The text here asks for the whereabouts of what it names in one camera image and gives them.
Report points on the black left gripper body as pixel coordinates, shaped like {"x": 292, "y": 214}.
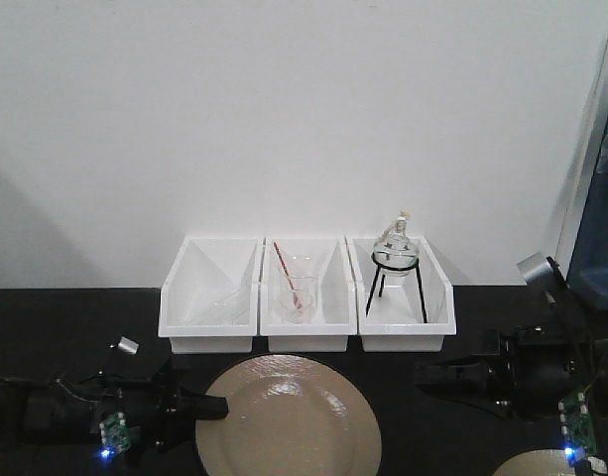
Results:
{"x": 135, "y": 414}

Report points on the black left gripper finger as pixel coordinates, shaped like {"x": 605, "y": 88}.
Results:
{"x": 199, "y": 406}

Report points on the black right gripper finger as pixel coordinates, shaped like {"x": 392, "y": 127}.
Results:
{"x": 462, "y": 381}

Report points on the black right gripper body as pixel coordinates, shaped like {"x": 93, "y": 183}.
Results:
{"x": 535, "y": 367}

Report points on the beige circular plate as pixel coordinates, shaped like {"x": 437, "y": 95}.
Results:
{"x": 289, "y": 415}
{"x": 541, "y": 462}

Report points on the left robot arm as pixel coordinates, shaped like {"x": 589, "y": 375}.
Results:
{"x": 53, "y": 412}

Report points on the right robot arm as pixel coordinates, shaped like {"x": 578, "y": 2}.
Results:
{"x": 582, "y": 415}

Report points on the right white storage bin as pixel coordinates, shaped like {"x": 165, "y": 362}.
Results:
{"x": 414, "y": 337}

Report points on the white storage bin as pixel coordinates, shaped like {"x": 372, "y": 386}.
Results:
{"x": 335, "y": 318}
{"x": 203, "y": 270}
{"x": 414, "y": 337}

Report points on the clear glass funnel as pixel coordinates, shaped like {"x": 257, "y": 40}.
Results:
{"x": 228, "y": 309}

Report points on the left white storage bin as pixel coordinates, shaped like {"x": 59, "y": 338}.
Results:
{"x": 203, "y": 270}

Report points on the blue-grey pegboard drying rack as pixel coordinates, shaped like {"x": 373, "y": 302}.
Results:
{"x": 588, "y": 266}

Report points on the glass alcohol lamp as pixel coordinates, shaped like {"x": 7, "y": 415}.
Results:
{"x": 394, "y": 252}

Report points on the red striped stirring rod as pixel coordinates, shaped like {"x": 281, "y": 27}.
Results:
{"x": 295, "y": 296}

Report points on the middle white storage bin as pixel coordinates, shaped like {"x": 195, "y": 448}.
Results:
{"x": 335, "y": 318}

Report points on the clear glass beaker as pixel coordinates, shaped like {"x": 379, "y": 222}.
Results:
{"x": 298, "y": 290}

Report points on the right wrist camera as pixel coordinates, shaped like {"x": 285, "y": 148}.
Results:
{"x": 541, "y": 272}

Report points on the black wire tripod stand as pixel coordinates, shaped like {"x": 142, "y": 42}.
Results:
{"x": 392, "y": 300}

